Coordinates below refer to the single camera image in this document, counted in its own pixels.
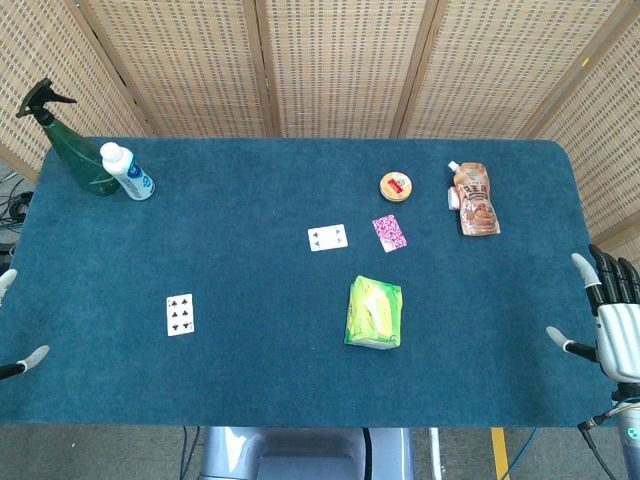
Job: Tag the round orange tin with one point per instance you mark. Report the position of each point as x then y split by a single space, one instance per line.
395 186

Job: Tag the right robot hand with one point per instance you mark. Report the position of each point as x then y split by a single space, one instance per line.
618 330

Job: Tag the six of clubs card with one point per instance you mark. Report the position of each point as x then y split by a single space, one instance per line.
180 314

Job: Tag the green tissue pack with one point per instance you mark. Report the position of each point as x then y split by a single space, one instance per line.
374 312

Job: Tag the white plastic bottle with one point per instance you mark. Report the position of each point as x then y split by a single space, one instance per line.
127 172

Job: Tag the green spray bottle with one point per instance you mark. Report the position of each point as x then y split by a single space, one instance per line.
75 150

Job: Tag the blue table cloth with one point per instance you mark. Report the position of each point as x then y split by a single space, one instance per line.
280 300

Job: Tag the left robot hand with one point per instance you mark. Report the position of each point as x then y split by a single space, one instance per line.
30 358

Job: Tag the pink patterned card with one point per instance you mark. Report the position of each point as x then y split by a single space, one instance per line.
389 233

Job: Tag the woven folding screen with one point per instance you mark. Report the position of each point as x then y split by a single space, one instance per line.
340 65

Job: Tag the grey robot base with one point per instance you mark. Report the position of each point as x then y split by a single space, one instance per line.
305 454

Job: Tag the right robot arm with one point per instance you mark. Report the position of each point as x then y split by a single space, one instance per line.
627 422

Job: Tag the four of clubs card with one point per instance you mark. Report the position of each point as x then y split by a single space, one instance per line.
328 237

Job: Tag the brown spout pouch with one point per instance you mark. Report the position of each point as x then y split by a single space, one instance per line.
477 200

